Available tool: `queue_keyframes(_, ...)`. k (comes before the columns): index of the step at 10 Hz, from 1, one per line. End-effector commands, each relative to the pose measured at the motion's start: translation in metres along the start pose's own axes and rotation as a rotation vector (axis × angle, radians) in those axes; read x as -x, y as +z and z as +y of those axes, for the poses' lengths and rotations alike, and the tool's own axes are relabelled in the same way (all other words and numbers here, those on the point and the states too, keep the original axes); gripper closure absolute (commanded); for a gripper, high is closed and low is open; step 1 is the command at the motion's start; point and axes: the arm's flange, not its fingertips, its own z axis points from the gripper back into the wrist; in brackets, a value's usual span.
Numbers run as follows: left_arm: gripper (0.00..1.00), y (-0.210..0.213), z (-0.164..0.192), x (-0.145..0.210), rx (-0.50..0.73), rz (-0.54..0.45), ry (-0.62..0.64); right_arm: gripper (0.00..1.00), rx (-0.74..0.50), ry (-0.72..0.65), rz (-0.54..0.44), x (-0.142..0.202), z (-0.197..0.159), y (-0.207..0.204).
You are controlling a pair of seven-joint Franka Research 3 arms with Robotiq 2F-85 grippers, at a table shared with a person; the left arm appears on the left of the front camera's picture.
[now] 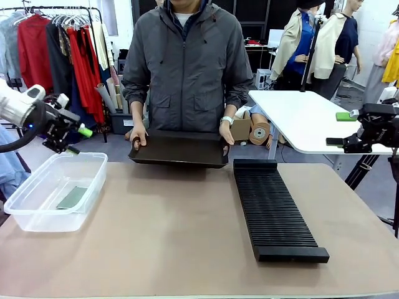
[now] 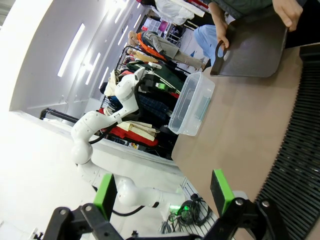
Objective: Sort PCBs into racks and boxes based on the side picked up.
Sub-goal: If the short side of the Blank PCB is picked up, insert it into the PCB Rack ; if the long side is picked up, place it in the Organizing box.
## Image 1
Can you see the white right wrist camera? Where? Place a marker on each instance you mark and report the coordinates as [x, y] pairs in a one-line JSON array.
[[391, 93]]

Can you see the clear plastic box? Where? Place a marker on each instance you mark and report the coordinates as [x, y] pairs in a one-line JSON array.
[[34, 218]]

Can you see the mannequin yellow and pink clothes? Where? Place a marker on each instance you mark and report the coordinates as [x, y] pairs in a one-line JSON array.
[[391, 65]]

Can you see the black slotted PCB rack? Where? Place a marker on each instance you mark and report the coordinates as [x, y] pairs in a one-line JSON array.
[[274, 211]]

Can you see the brown cardboard box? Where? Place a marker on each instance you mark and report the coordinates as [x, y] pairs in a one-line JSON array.
[[241, 127]]

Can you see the black camera pole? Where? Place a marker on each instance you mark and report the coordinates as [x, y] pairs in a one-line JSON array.
[[310, 62]]

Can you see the person's right forearm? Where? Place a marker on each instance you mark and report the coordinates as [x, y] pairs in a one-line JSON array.
[[135, 102]]

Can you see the white side table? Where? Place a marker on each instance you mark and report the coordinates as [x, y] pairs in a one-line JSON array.
[[299, 118]]

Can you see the mannequin beige coat blue shirt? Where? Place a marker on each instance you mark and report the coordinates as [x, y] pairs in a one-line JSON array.
[[290, 40]]

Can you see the person in grey jacket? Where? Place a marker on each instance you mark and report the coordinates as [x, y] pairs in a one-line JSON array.
[[187, 68]]

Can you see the person's left forearm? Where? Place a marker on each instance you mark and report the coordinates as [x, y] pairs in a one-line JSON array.
[[238, 96]]

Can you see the large light green PCB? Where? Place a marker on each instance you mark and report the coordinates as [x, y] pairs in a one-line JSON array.
[[71, 197]]

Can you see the black tripod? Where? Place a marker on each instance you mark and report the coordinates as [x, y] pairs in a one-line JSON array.
[[361, 169]]

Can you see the white wristwatch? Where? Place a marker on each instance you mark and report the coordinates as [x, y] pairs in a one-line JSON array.
[[227, 120]]

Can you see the white monitor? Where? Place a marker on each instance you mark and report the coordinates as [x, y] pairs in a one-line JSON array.
[[275, 37]]

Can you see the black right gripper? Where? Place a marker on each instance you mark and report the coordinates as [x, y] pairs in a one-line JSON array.
[[381, 124]]

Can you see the lying mannequin blue shirt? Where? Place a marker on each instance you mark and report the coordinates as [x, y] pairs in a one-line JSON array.
[[260, 113]]

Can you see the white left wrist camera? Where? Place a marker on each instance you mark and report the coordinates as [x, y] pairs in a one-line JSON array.
[[62, 101]]

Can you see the grey hanging garment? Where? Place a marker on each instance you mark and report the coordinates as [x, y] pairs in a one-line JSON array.
[[9, 46]]

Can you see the person's right hand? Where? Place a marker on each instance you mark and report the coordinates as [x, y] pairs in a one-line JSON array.
[[138, 134]]

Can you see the cream hanging garment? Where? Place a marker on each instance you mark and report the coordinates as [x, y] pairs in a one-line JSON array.
[[104, 46]]

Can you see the cardboard spool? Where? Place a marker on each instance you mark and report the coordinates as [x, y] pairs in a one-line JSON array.
[[259, 133]]

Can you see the black hanging jacket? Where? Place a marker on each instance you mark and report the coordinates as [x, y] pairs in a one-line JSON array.
[[59, 74]]

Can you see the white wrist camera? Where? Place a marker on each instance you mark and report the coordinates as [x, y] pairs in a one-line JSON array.
[[391, 93], [62, 101]]

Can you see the black plastic tray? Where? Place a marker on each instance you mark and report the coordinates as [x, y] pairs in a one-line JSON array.
[[177, 152]]

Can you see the beige paper roll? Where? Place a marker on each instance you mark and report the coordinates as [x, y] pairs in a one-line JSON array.
[[113, 90], [104, 96]]

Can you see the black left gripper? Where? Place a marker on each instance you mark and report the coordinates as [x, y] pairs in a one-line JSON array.
[[59, 134]]

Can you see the person's left hand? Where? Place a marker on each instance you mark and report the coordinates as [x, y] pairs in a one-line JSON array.
[[227, 133]]

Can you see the white plastic crate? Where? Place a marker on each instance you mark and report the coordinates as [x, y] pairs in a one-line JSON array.
[[264, 79]]

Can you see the red hanging shirt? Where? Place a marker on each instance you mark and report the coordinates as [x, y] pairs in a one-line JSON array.
[[34, 53]]

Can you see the dark grey storage bin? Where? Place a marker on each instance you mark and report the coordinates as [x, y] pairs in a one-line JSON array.
[[121, 123]]

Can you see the red hanging dress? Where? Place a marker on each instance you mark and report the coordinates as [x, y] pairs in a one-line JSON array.
[[84, 71]]

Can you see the mannequin cream jacket navy dress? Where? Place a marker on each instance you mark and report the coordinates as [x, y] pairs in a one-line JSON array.
[[346, 40]]

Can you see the light blue fabric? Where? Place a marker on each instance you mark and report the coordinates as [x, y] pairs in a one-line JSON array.
[[12, 168]]

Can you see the black clothes rail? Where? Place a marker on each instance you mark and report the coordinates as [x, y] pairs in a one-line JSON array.
[[90, 8]]

